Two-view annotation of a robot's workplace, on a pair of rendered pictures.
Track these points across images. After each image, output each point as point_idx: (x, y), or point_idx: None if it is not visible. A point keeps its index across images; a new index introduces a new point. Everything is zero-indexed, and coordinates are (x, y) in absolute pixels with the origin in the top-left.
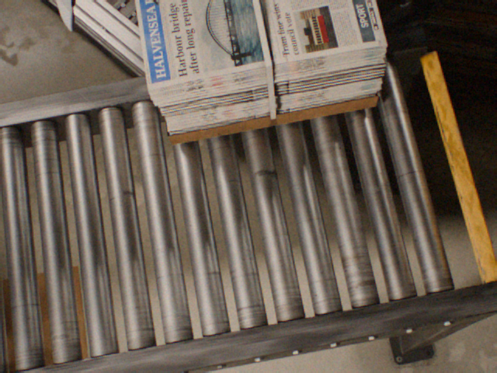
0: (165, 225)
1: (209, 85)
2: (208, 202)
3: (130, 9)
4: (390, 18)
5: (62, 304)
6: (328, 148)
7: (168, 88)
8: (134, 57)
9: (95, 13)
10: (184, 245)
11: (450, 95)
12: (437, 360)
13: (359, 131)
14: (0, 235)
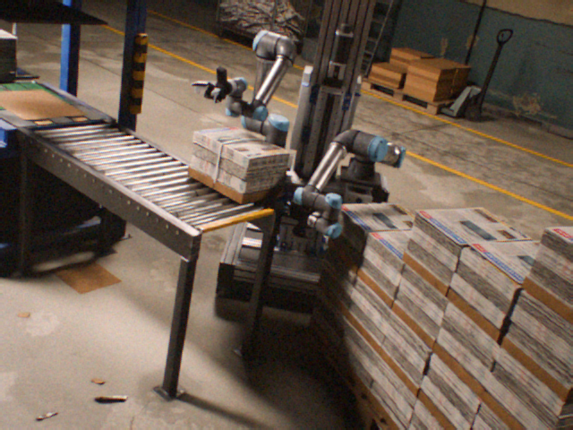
0: (158, 178)
1: (206, 141)
2: (175, 186)
3: (247, 241)
4: (277, 206)
5: (115, 167)
6: (216, 200)
7: (198, 134)
8: (227, 246)
9: (236, 234)
10: (158, 307)
11: (314, 370)
12: (166, 404)
13: (228, 204)
14: (119, 259)
